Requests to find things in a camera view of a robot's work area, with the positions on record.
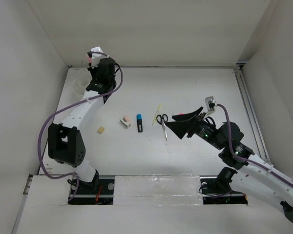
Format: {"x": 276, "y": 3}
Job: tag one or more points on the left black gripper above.
{"x": 92, "y": 70}

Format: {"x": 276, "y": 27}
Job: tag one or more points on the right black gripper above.
{"x": 188, "y": 123}

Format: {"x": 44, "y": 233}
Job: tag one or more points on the black handled scissors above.
{"x": 162, "y": 119}

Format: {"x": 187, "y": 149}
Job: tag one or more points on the yellow green pen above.
{"x": 156, "y": 114}

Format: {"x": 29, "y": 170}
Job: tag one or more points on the blue black highlighter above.
{"x": 139, "y": 123}

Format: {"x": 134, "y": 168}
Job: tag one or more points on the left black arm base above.
{"x": 102, "y": 194}

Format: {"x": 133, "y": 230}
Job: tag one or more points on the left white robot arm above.
{"x": 65, "y": 141}

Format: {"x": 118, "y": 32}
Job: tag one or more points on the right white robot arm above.
{"x": 245, "y": 171}

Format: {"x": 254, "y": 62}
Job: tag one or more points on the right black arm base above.
{"x": 216, "y": 190}

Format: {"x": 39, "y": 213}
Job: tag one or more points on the white round divided container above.
{"x": 80, "y": 84}

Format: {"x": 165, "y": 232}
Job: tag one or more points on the tan eraser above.
{"x": 100, "y": 130}

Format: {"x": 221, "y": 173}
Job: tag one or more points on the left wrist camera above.
{"x": 97, "y": 55}

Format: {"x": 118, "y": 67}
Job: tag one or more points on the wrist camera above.
{"x": 97, "y": 55}
{"x": 210, "y": 104}

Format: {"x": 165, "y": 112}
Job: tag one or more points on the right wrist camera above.
{"x": 210, "y": 104}

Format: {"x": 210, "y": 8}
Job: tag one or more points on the aluminium rail right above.
{"x": 260, "y": 144}

